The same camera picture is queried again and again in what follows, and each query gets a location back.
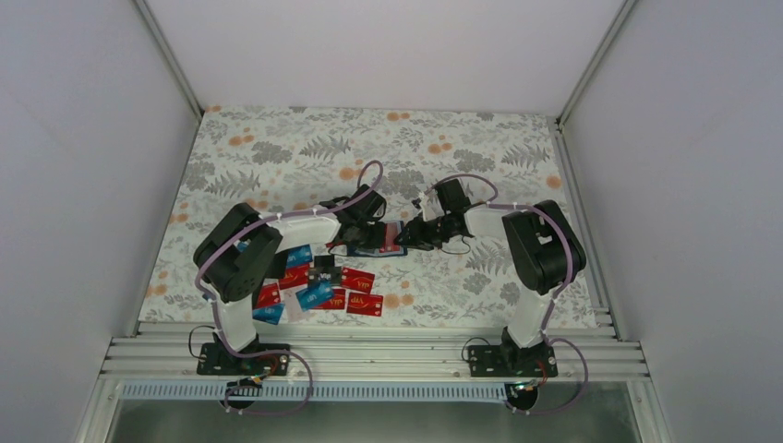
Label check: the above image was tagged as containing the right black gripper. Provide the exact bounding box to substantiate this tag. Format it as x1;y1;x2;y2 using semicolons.
393;213;456;252

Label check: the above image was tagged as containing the blue leather card holder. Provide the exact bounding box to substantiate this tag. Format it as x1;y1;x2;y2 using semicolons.
346;235;408;258

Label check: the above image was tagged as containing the red vip card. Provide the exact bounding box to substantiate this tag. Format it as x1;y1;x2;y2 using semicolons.
379;221;406;257

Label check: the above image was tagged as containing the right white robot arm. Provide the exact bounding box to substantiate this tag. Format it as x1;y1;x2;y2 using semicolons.
395;174;586;376

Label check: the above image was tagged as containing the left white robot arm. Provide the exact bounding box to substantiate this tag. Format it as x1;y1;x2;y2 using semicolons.
193;186;386;374

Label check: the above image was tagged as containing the black vip card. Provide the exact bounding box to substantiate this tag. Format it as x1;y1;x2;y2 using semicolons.
307;268;343;288

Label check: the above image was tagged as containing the small black card top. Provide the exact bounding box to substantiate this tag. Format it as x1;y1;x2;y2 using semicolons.
313;255;335;272

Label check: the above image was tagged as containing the blue card upper pile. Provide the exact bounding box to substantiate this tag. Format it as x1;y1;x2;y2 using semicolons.
286;245;313;268

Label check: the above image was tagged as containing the blue card pile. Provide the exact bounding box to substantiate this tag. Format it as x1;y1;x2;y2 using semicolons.
295;283;334;311
286;245;313;268

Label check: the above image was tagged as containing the red card under pile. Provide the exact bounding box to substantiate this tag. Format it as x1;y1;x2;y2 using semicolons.
316;288;346;310

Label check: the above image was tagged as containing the blue card centre pile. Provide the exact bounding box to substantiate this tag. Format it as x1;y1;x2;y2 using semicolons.
295;283;334;311

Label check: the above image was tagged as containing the black card upper left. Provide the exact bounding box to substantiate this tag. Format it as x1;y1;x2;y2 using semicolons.
265;250;289;280

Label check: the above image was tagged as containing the blue card front left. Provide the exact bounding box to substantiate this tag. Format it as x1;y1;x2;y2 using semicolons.
252;304;284;325

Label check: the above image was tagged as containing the floral patterned table mat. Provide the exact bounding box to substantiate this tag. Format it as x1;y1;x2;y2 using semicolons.
140;106;566;328

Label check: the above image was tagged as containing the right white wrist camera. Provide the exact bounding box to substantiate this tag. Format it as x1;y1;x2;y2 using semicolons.
412;192;440;222

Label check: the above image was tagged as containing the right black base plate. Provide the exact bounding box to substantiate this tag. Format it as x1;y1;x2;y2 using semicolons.
467;342;559;377

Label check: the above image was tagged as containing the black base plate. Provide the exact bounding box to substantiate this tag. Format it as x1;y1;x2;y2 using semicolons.
467;342;559;377
196;342;291;377

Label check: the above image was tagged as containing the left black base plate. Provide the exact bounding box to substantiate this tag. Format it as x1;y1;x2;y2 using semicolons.
196;342;291;377

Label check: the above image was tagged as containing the grey slotted cable duct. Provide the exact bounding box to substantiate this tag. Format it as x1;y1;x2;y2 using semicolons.
120;380;513;403

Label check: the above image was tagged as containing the aluminium rail frame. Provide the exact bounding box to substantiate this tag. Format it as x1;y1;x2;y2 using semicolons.
100;322;650;382

